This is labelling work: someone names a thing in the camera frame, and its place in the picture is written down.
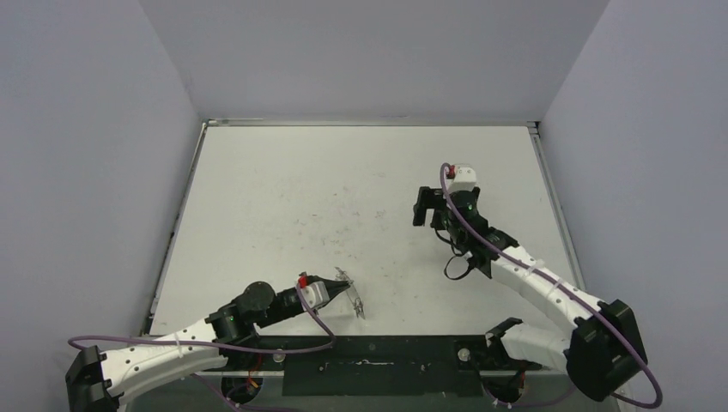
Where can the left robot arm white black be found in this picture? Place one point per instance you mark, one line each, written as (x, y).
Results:
(109, 371)

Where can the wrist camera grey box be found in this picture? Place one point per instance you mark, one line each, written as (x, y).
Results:
(314, 291)
(460, 177)

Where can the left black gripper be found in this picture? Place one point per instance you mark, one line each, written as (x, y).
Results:
(335, 287)

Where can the grey key holder with rings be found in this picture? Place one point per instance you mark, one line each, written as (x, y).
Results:
(352, 293)

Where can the aluminium table frame rail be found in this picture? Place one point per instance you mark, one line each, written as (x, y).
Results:
(560, 227)

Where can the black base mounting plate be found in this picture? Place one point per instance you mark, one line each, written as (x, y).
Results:
(386, 366)

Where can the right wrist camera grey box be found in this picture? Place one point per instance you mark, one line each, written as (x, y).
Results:
(460, 177)

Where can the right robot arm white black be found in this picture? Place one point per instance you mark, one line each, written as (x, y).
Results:
(501, 258)

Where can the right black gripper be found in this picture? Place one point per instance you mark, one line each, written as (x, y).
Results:
(431, 206)

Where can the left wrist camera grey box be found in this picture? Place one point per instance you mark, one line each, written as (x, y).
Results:
(314, 291)

